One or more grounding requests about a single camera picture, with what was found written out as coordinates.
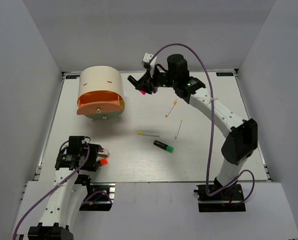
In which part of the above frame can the white pen yellow cap upper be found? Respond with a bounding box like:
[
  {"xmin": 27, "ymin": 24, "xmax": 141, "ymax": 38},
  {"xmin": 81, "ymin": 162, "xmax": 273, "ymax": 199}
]
[{"xmin": 165, "ymin": 100, "xmax": 177, "ymax": 118}]

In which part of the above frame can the orange highlighter black body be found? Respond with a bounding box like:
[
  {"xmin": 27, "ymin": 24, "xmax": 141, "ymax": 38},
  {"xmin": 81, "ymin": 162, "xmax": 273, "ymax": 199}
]
[{"xmin": 97, "ymin": 158, "xmax": 108, "ymax": 166}]

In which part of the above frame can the green highlighter black body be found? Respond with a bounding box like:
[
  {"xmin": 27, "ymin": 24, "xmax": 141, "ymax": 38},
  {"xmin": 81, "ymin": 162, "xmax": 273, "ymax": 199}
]
[{"xmin": 153, "ymin": 140, "xmax": 174, "ymax": 153}]

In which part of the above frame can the white pen yellow cap lower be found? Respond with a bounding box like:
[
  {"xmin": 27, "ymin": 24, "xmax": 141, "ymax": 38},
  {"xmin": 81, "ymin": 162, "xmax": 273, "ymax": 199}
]
[{"xmin": 137, "ymin": 132, "xmax": 160, "ymax": 138}]

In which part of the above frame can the pink white mini stapler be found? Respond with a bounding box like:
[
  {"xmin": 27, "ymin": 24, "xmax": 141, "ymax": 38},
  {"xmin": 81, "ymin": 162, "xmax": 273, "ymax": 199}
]
[{"xmin": 98, "ymin": 149, "xmax": 110, "ymax": 158}]

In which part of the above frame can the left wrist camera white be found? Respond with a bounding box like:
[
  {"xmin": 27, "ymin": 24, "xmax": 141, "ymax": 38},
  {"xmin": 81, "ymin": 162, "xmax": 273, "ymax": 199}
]
[{"xmin": 74, "ymin": 139, "xmax": 89, "ymax": 155}]

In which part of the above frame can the white pen pale cap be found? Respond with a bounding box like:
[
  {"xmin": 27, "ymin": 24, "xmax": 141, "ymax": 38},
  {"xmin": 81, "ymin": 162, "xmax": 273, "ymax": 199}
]
[{"xmin": 174, "ymin": 119, "xmax": 183, "ymax": 139}]

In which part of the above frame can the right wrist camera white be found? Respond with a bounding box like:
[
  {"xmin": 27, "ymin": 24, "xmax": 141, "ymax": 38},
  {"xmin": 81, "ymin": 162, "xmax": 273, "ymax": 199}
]
[{"xmin": 142, "ymin": 52, "xmax": 157, "ymax": 77}]

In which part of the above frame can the white pen yellow cap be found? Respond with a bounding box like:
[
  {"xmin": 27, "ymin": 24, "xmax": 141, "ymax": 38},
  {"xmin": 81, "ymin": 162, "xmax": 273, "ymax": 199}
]
[
  {"xmin": 165, "ymin": 100, "xmax": 177, "ymax": 118},
  {"xmin": 137, "ymin": 132, "xmax": 160, "ymax": 138}
]

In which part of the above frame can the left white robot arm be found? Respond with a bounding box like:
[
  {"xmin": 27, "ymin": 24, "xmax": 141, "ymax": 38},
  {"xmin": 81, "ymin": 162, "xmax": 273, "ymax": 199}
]
[{"xmin": 27, "ymin": 136, "xmax": 113, "ymax": 240}]

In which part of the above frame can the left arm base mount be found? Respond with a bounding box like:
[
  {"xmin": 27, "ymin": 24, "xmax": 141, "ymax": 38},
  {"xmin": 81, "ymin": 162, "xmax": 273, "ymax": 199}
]
[{"xmin": 79, "ymin": 183, "xmax": 116, "ymax": 212}]

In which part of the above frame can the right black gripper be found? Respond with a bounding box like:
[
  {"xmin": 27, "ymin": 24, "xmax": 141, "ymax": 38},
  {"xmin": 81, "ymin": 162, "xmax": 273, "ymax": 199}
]
[{"xmin": 136, "ymin": 65, "xmax": 178, "ymax": 95}]

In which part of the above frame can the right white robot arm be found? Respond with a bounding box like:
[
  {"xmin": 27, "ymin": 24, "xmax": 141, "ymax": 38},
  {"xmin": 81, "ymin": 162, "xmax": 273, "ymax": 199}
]
[{"xmin": 127, "ymin": 53, "xmax": 258, "ymax": 200}]

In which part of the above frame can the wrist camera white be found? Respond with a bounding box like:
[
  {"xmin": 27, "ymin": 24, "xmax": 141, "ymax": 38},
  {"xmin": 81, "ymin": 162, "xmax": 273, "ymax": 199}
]
[
  {"xmin": 142, "ymin": 52, "xmax": 157, "ymax": 77},
  {"xmin": 74, "ymin": 139, "xmax": 89, "ymax": 155}
]

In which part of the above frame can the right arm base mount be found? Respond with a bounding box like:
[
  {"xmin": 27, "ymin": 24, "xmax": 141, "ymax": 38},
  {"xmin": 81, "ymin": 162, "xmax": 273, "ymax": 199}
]
[{"xmin": 193, "ymin": 184, "xmax": 246, "ymax": 213}]

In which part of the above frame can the cream cylindrical drawer organizer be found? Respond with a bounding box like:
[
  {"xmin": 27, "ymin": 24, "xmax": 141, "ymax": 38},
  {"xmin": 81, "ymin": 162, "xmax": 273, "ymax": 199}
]
[{"xmin": 77, "ymin": 66, "xmax": 125, "ymax": 119}]

